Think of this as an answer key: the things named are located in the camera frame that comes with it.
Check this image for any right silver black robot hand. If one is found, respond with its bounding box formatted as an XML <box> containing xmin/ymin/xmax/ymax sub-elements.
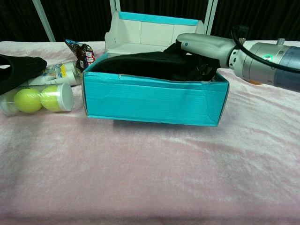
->
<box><xmin>175</xmin><ymin>32</ymin><xmax>235</xmax><ymax>70</ymax></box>

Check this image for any black rubber slipper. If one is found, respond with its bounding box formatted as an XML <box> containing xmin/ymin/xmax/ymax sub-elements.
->
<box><xmin>0</xmin><ymin>54</ymin><xmax>48</xmax><ymax>96</ymax></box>
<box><xmin>90</xmin><ymin>42</ymin><xmax>220</xmax><ymax>83</ymax></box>

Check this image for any blue cardboard shoe box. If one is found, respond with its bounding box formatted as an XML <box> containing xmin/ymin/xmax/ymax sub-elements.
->
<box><xmin>82</xmin><ymin>11</ymin><xmax>229</xmax><ymax>128</ymax></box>

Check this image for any brown snack bag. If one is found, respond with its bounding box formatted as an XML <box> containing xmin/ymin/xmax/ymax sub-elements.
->
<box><xmin>65</xmin><ymin>39</ymin><xmax>96</xmax><ymax>73</ymax></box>

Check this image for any pink velvet table cloth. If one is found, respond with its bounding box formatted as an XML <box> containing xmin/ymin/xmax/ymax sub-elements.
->
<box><xmin>0</xmin><ymin>40</ymin><xmax>300</xmax><ymax>225</ymax></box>

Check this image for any white yellow plastic packet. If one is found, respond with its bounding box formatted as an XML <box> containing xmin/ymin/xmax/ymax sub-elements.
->
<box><xmin>27</xmin><ymin>61</ymin><xmax>83</xmax><ymax>87</ymax></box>

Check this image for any clear tennis ball tube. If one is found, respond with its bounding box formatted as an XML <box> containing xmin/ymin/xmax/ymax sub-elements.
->
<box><xmin>0</xmin><ymin>82</ymin><xmax>75</xmax><ymax>116</ymax></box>

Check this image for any yellow tennis ball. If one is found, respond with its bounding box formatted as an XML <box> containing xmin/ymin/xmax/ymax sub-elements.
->
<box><xmin>40</xmin><ymin>86</ymin><xmax>62</xmax><ymax>112</ymax></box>
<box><xmin>13</xmin><ymin>89</ymin><xmax>43</xmax><ymax>114</ymax></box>

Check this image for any white frame pole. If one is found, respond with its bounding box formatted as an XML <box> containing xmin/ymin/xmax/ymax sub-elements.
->
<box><xmin>203</xmin><ymin>0</ymin><xmax>219</xmax><ymax>36</ymax></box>
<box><xmin>109</xmin><ymin>0</ymin><xmax>120</xmax><ymax>19</ymax></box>
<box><xmin>31</xmin><ymin>0</ymin><xmax>56</xmax><ymax>42</ymax></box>

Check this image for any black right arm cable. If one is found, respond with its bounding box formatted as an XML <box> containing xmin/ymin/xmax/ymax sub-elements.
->
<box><xmin>231</xmin><ymin>25</ymin><xmax>300</xmax><ymax>73</ymax></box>

